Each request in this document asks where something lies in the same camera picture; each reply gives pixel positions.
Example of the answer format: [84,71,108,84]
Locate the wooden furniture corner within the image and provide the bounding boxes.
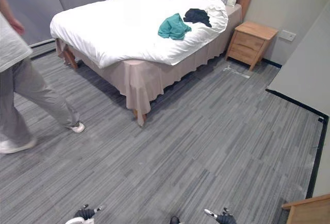
[282,193,330,224]

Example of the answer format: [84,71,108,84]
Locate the black cloth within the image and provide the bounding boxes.
[183,8,212,28]

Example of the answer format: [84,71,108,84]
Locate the teal green cloth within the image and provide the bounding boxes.
[157,13,192,41]

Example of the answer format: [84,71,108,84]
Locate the wall power outlet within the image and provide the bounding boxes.
[279,29,298,41]

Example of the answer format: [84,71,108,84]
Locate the beige bed skirt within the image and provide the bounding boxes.
[55,4,243,127]

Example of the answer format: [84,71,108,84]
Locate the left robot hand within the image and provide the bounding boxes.
[73,203,107,220]

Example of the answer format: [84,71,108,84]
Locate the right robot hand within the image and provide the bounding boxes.
[204,207,238,224]

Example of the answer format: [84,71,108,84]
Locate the grey wardrobe doors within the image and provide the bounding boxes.
[0,0,146,47]

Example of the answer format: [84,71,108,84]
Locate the white duvet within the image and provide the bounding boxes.
[49,0,229,68]

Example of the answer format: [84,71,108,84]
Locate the wooden nightstand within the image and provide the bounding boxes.
[225,21,279,72]

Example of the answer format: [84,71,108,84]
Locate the person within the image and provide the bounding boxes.
[0,0,86,154]

